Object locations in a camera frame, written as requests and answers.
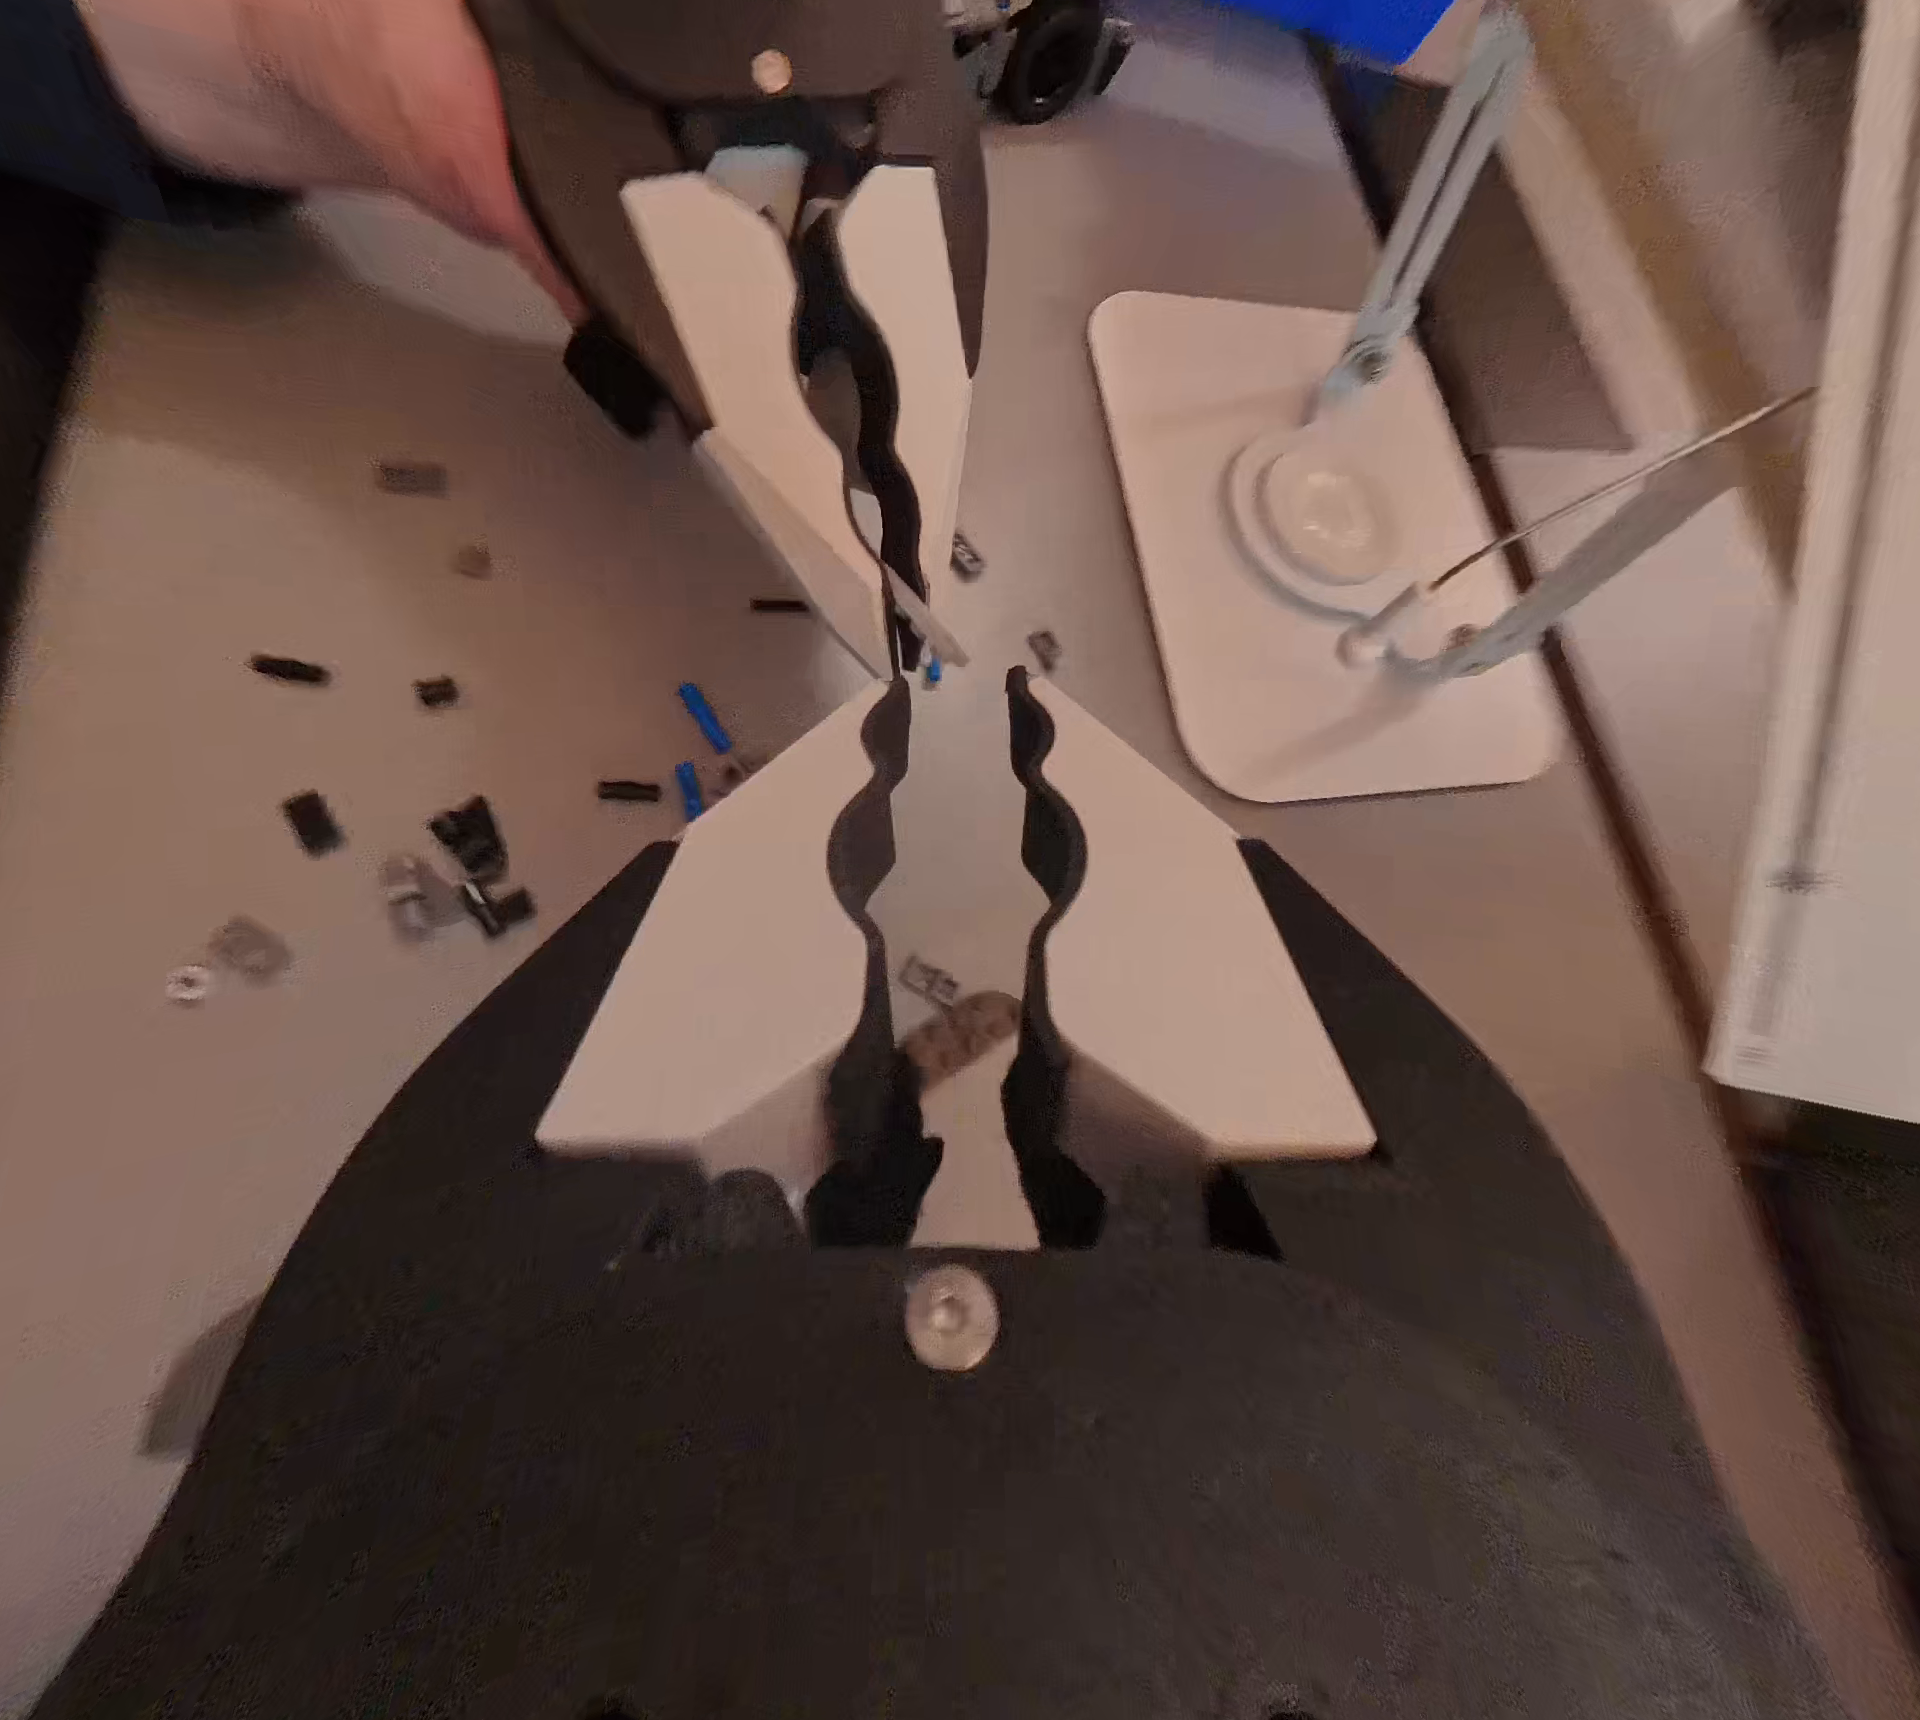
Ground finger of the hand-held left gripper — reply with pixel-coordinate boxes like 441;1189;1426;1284
797;162;981;670
620;174;906;678

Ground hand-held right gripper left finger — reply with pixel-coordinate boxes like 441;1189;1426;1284
536;675;947;1249

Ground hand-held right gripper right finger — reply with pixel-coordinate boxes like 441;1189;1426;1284
1000;667;1377;1249

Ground scattered small lego pieces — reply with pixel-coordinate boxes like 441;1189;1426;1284
165;462;1066;1093

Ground lego instruction booklet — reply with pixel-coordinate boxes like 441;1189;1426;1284
1712;0;1920;1128

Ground person's left hand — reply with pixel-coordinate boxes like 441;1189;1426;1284
35;0;583;318

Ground white metal desk stand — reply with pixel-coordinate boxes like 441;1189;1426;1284
1090;4;1825;805

